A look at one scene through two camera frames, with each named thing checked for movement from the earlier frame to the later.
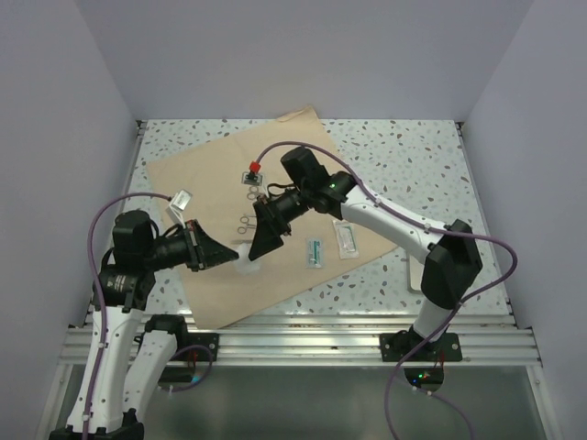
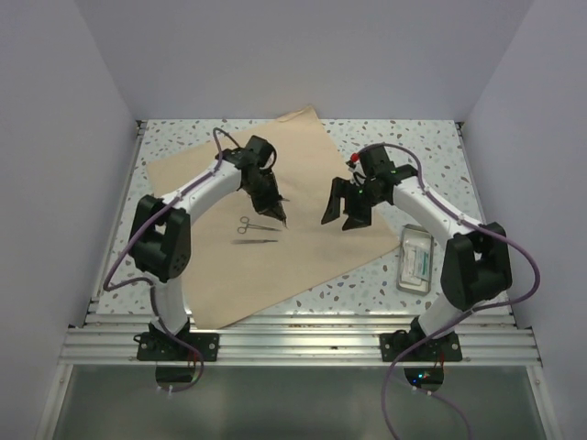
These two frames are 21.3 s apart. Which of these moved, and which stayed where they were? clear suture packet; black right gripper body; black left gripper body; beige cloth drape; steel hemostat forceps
Moved: black right gripper body; clear suture packet; black left gripper body
Stayed: beige cloth drape; steel hemostat forceps
